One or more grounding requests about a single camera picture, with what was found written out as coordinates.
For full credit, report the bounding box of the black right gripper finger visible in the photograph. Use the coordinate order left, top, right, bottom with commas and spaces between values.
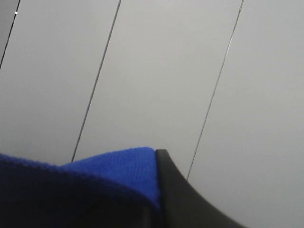
156, 149, 243, 228

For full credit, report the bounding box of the blue microfibre towel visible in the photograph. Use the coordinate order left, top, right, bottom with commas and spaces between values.
0, 147, 162, 228

